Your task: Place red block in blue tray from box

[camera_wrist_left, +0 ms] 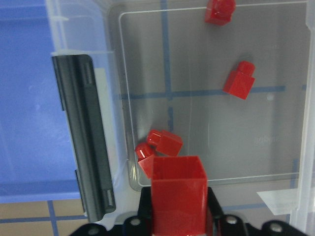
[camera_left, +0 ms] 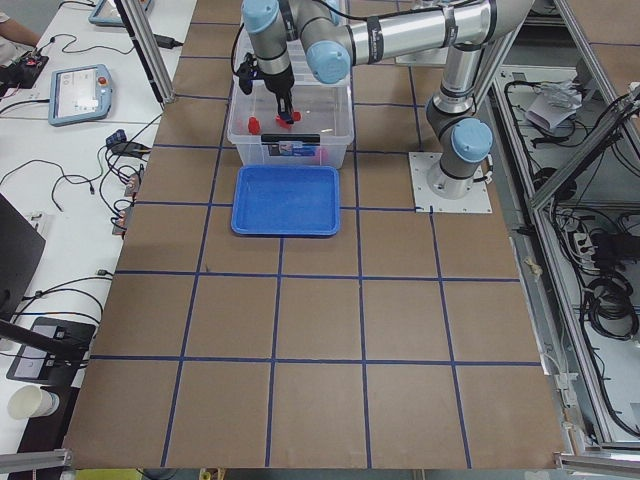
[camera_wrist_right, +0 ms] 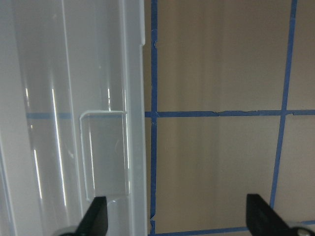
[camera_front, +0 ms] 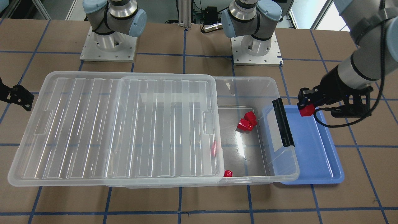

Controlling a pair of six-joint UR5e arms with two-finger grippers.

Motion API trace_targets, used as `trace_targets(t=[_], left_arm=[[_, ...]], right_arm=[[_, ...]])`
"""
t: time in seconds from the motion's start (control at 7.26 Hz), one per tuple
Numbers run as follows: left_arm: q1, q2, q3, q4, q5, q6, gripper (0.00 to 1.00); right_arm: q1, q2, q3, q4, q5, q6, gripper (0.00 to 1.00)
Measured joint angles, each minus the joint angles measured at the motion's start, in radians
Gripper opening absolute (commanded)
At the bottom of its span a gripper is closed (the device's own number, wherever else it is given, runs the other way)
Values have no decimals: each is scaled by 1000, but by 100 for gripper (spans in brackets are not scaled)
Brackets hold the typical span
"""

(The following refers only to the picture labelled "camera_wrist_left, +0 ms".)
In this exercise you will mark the red block upper pair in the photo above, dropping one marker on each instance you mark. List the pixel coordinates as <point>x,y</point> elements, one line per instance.
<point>165,142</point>

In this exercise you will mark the black box latch handle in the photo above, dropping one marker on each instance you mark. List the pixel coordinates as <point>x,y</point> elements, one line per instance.
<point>78,92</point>

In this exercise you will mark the red block middle box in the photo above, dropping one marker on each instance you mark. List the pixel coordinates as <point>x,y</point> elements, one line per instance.
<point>240,81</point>

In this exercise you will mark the red block lower pair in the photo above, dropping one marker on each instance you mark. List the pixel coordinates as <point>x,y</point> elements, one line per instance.
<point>145,154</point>

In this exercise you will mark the red block picked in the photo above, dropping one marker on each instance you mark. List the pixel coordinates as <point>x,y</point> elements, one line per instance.
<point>179,196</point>

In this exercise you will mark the red block pair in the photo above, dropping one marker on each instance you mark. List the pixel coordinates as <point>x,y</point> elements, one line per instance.
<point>145,154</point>
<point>165,142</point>

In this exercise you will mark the clear plastic storage box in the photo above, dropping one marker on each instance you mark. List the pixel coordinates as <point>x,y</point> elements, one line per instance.
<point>159,66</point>

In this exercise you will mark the blue plastic tray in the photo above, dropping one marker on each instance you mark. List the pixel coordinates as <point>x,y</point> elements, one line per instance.
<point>36,156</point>

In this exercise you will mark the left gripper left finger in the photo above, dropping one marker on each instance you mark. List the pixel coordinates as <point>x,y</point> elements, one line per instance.
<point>145,203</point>

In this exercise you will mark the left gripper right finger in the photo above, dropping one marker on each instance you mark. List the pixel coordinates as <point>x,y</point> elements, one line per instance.
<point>214,210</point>

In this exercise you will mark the red block front edge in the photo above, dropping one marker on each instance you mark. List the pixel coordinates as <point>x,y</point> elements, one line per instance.
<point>219,12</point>

